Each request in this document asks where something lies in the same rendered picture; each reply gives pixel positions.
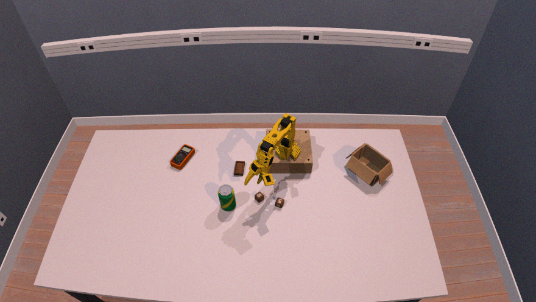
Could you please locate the orange pocket multimeter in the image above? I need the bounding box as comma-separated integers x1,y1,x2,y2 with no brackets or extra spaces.
170,144,195,170

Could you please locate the green and yellow drink can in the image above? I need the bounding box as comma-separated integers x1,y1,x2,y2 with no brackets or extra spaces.
218,184,236,211

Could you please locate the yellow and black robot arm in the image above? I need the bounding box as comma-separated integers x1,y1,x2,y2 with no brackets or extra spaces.
256,113,301,167

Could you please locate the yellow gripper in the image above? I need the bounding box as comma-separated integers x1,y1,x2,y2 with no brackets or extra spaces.
244,159,275,186

